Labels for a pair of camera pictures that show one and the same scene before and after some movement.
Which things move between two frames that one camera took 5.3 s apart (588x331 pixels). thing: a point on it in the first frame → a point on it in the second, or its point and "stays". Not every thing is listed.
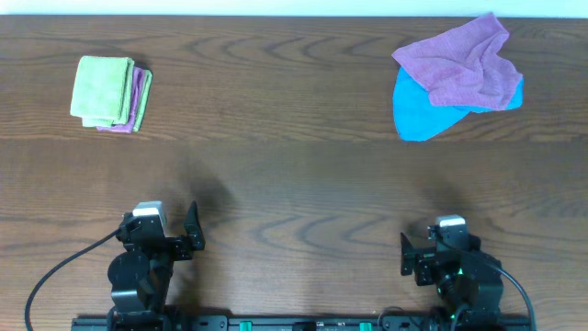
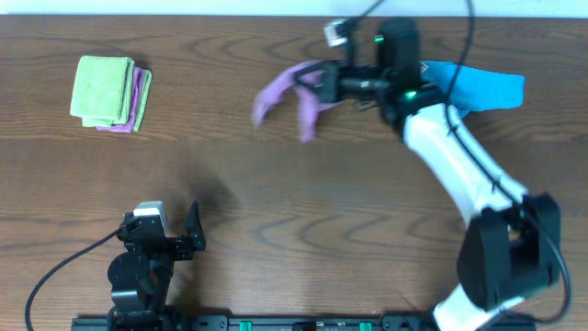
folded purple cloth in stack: [128, 128] stays
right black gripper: [424, 262] → [331, 79]
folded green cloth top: [102, 91] stays
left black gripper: [168, 245] stays
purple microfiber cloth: [464, 68] → [310, 100]
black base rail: [304, 323] stays
